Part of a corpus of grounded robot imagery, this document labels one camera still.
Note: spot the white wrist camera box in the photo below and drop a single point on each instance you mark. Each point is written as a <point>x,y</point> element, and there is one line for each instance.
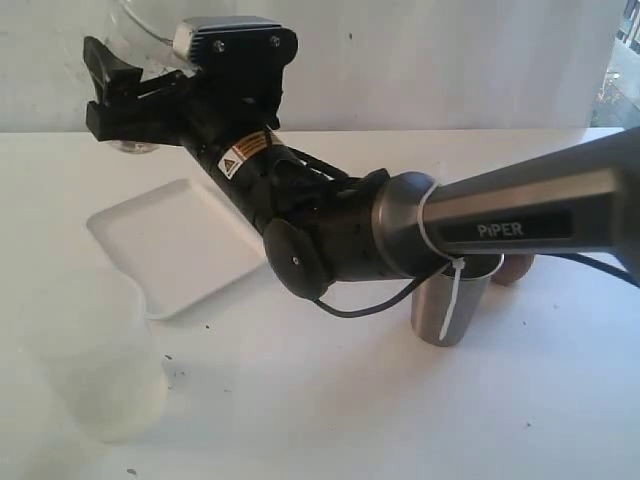
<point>234,42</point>

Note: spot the white rectangular tray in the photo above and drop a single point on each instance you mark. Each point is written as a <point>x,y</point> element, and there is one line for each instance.
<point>179,242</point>

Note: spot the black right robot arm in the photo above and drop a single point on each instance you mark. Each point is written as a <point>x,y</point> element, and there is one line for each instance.
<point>320,225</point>

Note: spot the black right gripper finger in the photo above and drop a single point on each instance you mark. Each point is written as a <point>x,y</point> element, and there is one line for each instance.
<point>118,84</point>
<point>156,121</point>

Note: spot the white cable zip tie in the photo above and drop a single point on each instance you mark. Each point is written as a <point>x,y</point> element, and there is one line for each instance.
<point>457,263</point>

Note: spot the stainless steel cup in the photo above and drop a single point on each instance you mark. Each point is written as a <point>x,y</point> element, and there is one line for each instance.
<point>444,305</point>

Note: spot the translucent plastic container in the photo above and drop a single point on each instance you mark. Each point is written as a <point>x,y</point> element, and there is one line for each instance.
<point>88,335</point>

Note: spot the clear plastic measuring cup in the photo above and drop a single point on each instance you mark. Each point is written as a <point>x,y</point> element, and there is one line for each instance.
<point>141,33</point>

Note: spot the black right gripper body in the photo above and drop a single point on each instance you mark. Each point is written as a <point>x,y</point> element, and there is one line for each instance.
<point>222,106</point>

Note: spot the brown wooden cup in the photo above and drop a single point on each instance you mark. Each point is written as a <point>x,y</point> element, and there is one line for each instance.
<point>514,267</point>

